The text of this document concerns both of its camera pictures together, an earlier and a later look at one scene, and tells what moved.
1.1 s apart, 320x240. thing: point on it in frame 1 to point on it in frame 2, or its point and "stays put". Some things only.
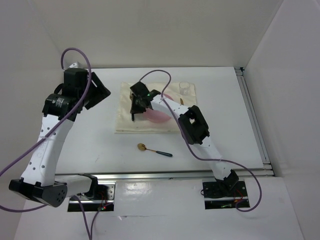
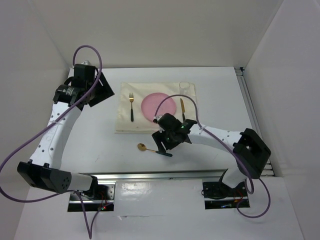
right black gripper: [135, 109] to [158, 137]
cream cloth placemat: [124, 124] stays put
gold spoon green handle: [142, 147] stays put
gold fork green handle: [131, 96] stays put
